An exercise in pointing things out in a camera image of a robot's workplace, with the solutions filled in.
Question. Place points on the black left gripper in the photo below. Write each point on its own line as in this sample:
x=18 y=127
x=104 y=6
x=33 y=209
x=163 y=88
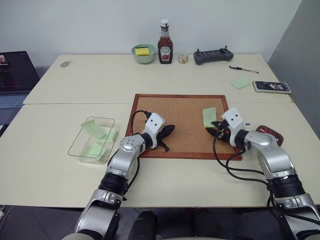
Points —
x=160 y=136

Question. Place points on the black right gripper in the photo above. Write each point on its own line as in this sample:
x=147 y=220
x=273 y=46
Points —
x=223 y=132

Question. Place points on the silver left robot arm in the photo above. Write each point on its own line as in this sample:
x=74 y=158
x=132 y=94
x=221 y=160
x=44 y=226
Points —
x=125 y=160

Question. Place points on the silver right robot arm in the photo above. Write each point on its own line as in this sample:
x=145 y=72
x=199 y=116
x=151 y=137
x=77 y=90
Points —
x=272 y=155

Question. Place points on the green sticky note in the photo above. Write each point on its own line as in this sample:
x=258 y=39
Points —
x=93 y=150
x=111 y=136
x=209 y=115
x=93 y=128

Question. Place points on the green sticky note pad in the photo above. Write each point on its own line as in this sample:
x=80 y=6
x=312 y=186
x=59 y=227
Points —
x=240 y=83

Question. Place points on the dark red tray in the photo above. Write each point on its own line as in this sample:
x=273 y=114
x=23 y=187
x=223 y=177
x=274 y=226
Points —
x=276 y=137

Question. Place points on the clear plastic box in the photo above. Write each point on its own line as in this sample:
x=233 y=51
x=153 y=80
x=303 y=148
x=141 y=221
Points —
x=77 y=148

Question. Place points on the white pushpin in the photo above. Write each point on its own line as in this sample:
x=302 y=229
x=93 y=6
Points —
x=262 y=129

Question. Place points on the red pushpin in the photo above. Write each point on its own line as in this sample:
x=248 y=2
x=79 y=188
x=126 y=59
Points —
x=268 y=130

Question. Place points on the black pen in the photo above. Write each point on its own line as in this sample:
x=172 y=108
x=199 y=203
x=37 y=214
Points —
x=243 y=69

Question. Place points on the smartphone with dark screen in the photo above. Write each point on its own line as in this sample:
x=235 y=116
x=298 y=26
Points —
x=272 y=87

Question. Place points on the grey remote controller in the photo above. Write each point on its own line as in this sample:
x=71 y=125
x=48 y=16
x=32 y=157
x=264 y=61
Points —
x=213 y=57

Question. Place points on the small clear pushpin jar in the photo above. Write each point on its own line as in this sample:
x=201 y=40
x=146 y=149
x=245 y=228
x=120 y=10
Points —
x=183 y=59

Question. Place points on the pale green bowl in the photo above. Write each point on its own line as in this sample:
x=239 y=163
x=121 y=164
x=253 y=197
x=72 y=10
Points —
x=143 y=58

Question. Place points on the red ketchup bottle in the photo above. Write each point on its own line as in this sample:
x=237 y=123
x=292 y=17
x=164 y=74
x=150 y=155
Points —
x=165 y=48

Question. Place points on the dark rounded shape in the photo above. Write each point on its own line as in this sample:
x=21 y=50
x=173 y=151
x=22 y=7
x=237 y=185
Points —
x=143 y=225

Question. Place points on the yellow sponge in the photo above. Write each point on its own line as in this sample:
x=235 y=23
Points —
x=142 y=51

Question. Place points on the clear tape roll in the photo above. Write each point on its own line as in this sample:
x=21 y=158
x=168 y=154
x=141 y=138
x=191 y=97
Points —
x=65 y=64

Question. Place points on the beige robot torso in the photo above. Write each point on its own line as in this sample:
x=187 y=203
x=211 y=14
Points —
x=82 y=236

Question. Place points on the open laptop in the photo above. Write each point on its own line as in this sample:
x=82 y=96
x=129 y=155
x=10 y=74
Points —
x=13 y=80

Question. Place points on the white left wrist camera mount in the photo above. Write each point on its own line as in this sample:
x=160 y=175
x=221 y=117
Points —
x=154 y=123

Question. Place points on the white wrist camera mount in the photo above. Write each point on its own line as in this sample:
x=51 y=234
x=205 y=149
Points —
x=233 y=118
x=154 y=123

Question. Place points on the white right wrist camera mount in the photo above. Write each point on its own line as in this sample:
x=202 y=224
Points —
x=233 y=118

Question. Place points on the cork board with wooden frame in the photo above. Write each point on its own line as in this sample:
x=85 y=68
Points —
x=185 y=112

